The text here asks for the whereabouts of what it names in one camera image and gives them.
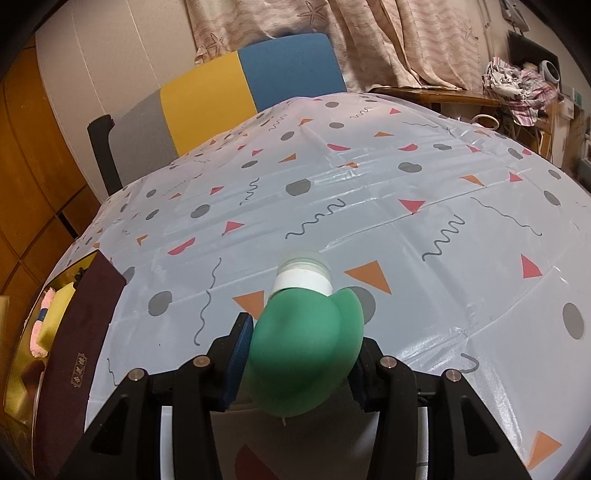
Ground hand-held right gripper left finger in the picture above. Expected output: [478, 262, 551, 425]
[55, 311, 256, 480]

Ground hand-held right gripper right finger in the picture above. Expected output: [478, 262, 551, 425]
[348, 336, 532, 480]

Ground green soft bottle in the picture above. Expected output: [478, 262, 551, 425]
[249, 249, 364, 419]

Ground dark maroon box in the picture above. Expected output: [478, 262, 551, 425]
[2, 249, 127, 480]

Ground patterned plastic tablecloth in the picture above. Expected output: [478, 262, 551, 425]
[46, 92, 591, 480]

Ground grey yellow blue chair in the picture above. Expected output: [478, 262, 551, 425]
[88, 33, 347, 197]

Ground wooden wardrobe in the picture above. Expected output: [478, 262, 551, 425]
[0, 46, 100, 296]

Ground wooden side table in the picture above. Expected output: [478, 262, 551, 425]
[369, 85, 555, 153]

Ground pile of clothes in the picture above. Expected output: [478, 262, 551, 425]
[481, 56, 559, 126]

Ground pink patterned curtain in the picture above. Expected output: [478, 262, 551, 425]
[185, 0, 502, 92]

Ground black monitor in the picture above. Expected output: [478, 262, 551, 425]
[508, 30, 559, 79]

